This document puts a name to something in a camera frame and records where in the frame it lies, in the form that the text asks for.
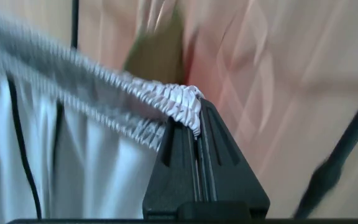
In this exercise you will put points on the green printed sleeveless shirt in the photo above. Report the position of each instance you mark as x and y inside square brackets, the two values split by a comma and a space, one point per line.
[160, 59]

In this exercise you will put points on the black clothes rack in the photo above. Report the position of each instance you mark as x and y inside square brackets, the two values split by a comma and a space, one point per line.
[328, 174]

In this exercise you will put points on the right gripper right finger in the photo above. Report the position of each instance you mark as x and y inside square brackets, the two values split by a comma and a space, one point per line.
[235, 186]

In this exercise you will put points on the pale grey garment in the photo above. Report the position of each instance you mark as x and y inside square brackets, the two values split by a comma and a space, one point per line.
[89, 171]

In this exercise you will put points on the beige curtain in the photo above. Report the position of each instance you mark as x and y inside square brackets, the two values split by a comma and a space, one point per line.
[306, 46]

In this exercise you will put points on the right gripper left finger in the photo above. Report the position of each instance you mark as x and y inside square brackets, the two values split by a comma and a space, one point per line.
[169, 183]

